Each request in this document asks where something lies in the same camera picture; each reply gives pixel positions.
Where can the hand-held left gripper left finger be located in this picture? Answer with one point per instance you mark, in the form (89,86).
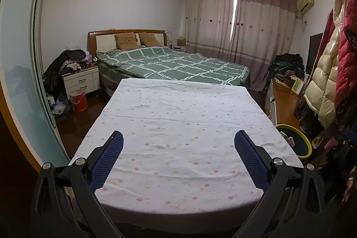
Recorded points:
(106,161)

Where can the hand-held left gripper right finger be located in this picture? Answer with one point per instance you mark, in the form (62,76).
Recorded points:
(251,161)

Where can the yellow rimmed black trash bin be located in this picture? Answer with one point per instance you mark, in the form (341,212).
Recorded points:
(302,146)

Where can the red bucket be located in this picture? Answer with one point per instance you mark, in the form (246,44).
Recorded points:
(78,101)

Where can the wooden desk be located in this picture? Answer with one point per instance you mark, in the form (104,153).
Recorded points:
(286,104)

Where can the plastic bags on floor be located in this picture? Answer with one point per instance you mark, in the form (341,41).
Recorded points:
(59,107)

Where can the clear plastic bag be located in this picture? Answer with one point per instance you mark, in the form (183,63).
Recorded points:
(319,139)

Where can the white dotted tablecloth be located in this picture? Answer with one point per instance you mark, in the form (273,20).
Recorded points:
(178,129)

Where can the white nightstand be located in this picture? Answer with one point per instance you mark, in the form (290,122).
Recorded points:
(82,81)

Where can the green box on desk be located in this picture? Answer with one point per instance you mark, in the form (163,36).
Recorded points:
(298,86)

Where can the clothes pile on desk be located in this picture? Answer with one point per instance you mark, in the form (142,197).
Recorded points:
(287,65)

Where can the dark clothes pile by nightstand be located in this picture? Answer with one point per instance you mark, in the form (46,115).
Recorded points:
(55,68)

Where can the cream puffer coat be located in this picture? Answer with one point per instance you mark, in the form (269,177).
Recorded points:
(325,81)

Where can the green plaid quilt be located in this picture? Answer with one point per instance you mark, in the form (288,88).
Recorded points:
(173,63)

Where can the brown bear pillow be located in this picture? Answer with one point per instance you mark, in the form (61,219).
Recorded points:
(150,39)
(127,41)

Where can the wooden bed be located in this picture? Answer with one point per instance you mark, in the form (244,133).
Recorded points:
(103,38)

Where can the black television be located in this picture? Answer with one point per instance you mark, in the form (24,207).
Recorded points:
(314,52)

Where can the pink white curtain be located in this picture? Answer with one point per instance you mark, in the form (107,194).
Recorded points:
(251,31)

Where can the frosted glass wardrobe door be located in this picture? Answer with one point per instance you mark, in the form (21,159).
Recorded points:
(22,59)

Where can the woven basket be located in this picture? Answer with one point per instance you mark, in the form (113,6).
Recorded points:
(181,41)

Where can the red puffer coat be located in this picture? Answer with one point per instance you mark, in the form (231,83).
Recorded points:
(347,59)

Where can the beige air conditioner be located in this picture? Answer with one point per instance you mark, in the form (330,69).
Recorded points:
(304,1)

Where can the white wall socket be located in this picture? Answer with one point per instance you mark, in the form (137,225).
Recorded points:
(73,47)

